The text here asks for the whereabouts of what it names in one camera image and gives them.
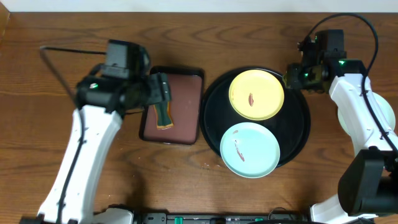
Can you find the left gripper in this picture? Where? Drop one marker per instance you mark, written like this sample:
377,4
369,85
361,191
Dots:
161,90

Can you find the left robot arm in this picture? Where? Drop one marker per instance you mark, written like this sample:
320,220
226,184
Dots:
102,104

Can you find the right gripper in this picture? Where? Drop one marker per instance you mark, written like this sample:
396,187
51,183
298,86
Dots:
291,78

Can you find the yellow plate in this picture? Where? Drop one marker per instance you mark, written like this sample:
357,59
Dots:
256,94

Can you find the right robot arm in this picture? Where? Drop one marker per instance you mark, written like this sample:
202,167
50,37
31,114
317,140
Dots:
368,188

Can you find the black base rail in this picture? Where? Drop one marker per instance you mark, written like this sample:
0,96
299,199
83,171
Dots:
164,218

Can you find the round black tray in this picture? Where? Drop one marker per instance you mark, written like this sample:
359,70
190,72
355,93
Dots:
290,126

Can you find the light blue plate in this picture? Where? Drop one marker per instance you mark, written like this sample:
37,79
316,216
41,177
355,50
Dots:
250,150
384,106

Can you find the black rectangular water tray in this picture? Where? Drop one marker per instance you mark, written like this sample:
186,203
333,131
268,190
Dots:
186,84

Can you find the green and orange sponge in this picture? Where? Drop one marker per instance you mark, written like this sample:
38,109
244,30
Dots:
163,115

